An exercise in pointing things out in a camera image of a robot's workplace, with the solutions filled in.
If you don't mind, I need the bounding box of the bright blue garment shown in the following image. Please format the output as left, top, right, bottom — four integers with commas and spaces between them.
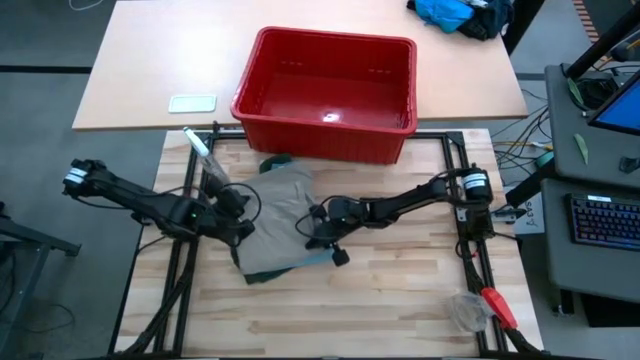
413, 0, 475, 35

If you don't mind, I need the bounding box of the red handled clamp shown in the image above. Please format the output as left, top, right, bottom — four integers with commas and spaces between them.
481, 286, 520, 332

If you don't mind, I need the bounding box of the black stand pole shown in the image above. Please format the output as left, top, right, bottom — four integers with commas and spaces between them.
563, 0, 640, 80

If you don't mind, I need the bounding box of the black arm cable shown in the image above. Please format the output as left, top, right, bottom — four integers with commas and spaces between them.
219, 182, 263, 225
294, 194, 351, 240

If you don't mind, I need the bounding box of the black aluminium rig frame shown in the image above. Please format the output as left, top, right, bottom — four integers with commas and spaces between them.
107, 127, 544, 359

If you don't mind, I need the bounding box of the coiled black cable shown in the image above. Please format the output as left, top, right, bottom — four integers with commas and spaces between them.
574, 72, 624, 111

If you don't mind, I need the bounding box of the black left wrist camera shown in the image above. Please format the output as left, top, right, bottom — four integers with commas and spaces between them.
215, 187, 250, 217

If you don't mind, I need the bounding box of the beige garment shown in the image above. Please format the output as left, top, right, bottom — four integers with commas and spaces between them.
233, 162, 326, 276

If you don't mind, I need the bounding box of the green strip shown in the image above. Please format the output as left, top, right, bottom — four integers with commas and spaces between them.
573, 131, 590, 166
566, 76, 584, 109

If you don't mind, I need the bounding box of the printed label plate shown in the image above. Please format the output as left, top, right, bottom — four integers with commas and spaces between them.
512, 197, 546, 236

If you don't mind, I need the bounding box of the computer monitor blue screen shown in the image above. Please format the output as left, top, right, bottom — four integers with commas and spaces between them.
587, 69, 640, 137

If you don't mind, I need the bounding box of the dark green button shirt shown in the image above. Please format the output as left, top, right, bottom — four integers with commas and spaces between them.
243, 153, 301, 286

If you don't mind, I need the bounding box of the grey metal stand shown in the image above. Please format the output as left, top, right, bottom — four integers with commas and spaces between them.
0, 199, 82, 351

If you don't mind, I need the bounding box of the beige side table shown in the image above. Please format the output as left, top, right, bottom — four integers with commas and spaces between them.
71, 0, 530, 132

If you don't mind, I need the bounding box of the dark navy garment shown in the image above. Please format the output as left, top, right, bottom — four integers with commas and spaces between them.
457, 0, 516, 42

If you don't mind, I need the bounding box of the clear spray bottle green label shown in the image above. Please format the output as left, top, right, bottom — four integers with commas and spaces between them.
181, 126, 231, 189

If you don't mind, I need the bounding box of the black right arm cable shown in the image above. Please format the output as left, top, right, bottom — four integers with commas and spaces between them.
294, 194, 351, 240

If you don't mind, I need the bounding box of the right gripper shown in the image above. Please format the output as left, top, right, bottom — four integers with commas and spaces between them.
304, 197, 370, 268

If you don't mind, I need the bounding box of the black keyboard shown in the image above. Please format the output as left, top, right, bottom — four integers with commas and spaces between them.
563, 192, 640, 253

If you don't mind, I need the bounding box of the floor cable bundle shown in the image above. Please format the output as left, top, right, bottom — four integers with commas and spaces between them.
492, 89, 554, 176

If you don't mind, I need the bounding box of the pale green flat tray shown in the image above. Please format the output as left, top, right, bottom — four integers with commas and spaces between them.
167, 93, 218, 114

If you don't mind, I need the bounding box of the red plastic laundry bin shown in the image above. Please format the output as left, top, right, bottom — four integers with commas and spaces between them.
229, 26, 419, 166

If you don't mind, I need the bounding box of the grey desk surface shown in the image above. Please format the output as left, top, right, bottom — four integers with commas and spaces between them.
543, 63, 640, 190
539, 177, 640, 305

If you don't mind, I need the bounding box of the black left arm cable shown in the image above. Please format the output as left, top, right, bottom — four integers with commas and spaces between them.
219, 182, 263, 225

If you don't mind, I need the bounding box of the crumpled clear plastic bag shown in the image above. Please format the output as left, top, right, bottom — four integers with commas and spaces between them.
446, 292, 494, 334

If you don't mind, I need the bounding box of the light blue denim garment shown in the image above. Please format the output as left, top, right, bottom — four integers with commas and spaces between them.
279, 249, 335, 272

